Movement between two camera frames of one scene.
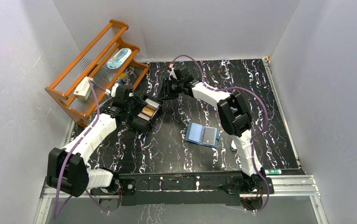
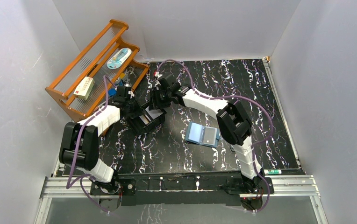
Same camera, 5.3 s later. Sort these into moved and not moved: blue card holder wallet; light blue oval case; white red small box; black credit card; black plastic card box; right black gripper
Moved: right black gripper; black plastic card box
Not moved: blue card holder wallet; black credit card; white red small box; light blue oval case
